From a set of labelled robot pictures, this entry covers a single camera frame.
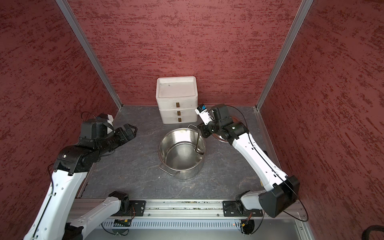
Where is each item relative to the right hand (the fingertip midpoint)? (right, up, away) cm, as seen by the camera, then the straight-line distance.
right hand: (199, 128), depth 75 cm
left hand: (-32, -3, -9) cm, 33 cm away
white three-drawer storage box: (-13, +17, +15) cm, 27 cm away
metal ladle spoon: (0, -15, +15) cm, 21 cm away
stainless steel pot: (-14, -15, +18) cm, 28 cm away
